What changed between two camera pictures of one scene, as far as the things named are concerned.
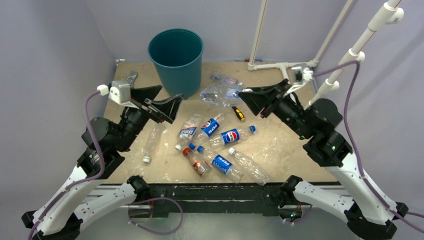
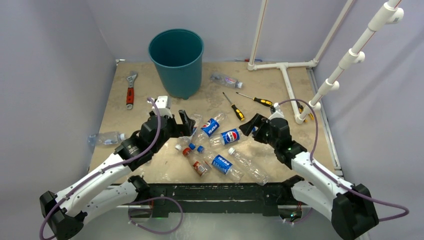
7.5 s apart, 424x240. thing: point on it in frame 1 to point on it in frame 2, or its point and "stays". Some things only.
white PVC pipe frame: x=393 y=13 stays
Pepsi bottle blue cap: x=222 y=165 stays
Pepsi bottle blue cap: x=231 y=136 stays
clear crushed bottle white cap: x=258 y=176 stays
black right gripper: x=268 y=96 to x=258 y=120
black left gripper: x=167 y=107 to x=187 y=125
